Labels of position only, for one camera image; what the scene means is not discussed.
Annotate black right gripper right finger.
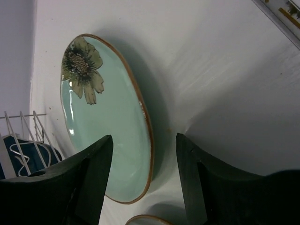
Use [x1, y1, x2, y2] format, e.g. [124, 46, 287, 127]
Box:
[176, 133, 300, 225]

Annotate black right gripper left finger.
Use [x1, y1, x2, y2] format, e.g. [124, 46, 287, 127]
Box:
[0, 135, 113, 225]

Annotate dark blue patterned plate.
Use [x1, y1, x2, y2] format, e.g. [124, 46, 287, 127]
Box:
[0, 135, 62, 180]

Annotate teal flower plate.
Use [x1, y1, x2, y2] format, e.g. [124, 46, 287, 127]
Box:
[60, 34, 154, 204]

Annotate grey deer plate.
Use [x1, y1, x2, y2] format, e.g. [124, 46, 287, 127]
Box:
[125, 214, 172, 225]

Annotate steel wire dish rack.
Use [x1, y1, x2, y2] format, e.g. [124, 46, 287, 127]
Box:
[0, 112, 64, 180]

